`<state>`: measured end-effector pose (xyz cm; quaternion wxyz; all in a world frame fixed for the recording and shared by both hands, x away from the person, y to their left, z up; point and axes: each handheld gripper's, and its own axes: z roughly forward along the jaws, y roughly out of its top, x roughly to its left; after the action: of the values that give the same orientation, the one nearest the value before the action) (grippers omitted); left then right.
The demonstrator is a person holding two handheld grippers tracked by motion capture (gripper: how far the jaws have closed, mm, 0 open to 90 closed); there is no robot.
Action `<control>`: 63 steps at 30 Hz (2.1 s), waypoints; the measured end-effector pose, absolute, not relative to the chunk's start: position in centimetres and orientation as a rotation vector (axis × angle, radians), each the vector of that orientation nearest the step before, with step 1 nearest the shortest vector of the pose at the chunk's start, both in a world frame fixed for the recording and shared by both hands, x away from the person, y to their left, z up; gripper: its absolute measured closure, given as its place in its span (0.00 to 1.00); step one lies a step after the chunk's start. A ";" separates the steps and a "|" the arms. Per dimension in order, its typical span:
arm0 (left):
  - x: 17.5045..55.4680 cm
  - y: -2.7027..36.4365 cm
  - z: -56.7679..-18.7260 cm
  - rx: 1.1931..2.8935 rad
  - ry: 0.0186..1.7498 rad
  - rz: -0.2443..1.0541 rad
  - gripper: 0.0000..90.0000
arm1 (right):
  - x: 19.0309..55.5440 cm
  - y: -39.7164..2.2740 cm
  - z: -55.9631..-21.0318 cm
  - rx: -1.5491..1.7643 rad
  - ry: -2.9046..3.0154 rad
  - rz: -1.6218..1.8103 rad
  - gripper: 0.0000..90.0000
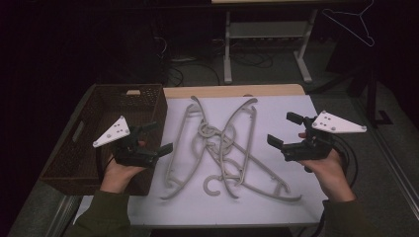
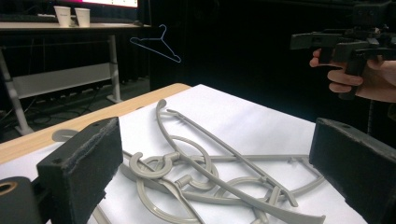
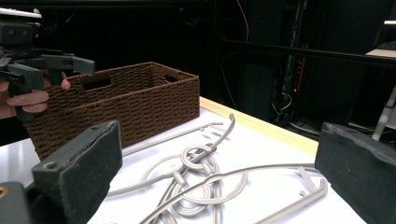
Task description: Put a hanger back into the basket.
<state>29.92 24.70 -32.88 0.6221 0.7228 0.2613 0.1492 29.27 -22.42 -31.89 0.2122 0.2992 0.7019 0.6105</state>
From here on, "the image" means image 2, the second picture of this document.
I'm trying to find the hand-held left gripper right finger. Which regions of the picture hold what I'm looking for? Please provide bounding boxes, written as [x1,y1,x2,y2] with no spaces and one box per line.
[308,117,396,224]

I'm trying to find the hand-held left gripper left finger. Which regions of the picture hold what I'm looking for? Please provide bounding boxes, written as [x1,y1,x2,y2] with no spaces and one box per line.
[36,117,124,224]

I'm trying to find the desk with white legs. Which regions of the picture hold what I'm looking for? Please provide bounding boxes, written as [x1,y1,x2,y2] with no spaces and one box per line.
[0,21,153,136]

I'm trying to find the white paper cup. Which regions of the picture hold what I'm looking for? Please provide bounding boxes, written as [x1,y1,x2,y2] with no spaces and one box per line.
[53,5,72,28]
[74,7,92,28]

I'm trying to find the black floor cables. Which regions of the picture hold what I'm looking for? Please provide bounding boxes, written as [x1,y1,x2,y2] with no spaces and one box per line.
[0,88,106,129]

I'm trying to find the blue wire hanger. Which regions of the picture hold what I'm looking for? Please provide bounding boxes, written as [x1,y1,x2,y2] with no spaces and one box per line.
[129,23,182,63]

